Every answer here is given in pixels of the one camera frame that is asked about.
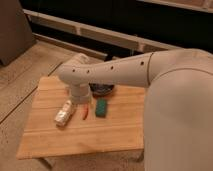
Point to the green eraser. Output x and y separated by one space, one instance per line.
101 108

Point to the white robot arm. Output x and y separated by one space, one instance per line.
178 106

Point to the black bowl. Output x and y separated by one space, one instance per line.
101 89

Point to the wooden table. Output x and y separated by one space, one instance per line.
121 129

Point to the small plastic bottle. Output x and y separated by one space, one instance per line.
64 113

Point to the grey cabinet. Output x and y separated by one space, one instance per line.
16 36

